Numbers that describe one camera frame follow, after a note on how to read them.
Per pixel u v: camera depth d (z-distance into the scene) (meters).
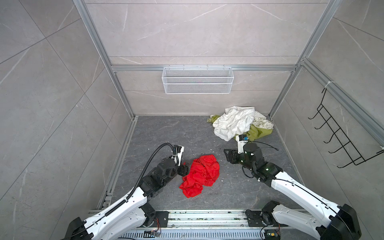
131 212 0.48
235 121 1.04
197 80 1.01
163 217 0.73
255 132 1.02
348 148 0.65
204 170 0.82
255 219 0.73
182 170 0.66
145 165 0.92
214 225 0.73
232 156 0.69
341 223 0.39
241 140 0.69
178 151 0.64
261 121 1.05
